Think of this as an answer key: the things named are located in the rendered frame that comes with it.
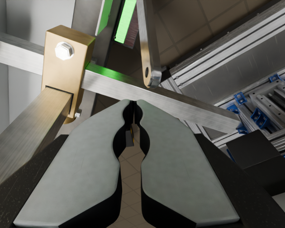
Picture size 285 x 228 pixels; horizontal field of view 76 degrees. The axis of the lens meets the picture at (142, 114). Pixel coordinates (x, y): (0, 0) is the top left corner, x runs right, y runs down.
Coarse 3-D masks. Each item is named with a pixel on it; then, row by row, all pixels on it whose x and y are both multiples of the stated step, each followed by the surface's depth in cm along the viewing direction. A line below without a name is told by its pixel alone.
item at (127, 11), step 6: (126, 0) 33; (132, 0) 33; (126, 6) 33; (132, 6) 33; (126, 12) 34; (132, 12) 34; (126, 18) 34; (120, 24) 35; (126, 24) 35; (120, 30) 36; (126, 30) 36; (120, 36) 36; (120, 42) 37
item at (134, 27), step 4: (136, 4) 33; (136, 8) 34; (136, 12) 34; (136, 16) 34; (132, 20) 35; (136, 20) 35; (132, 24) 35; (136, 24) 35; (132, 28) 35; (136, 28) 35; (128, 32) 36; (132, 32) 36; (136, 32) 36; (128, 36) 36; (132, 36) 36; (128, 40) 37; (132, 40) 37; (128, 44) 37; (132, 44) 37
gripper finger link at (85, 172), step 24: (96, 120) 9; (120, 120) 9; (72, 144) 8; (96, 144) 8; (120, 144) 9; (48, 168) 6; (72, 168) 7; (96, 168) 7; (48, 192) 6; (72, 192) 6; (96, 192) 6; (120, 192) 7; (24, 216) 5; (48, 216) 5; (72, 216) 5; (96, 216) 6
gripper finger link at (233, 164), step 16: (208, 144) 8; (208, 160) 7; (224, 160) 7; (224, 176) 6; (240, 176) 6; (240, 192) 6; (256, 192) 6; (240, 208) 5; (256, 208) 5; (272, 208) 5; (224, 224) 5; (240, 224) 5; (256, 224) 5; (272, 224) 5
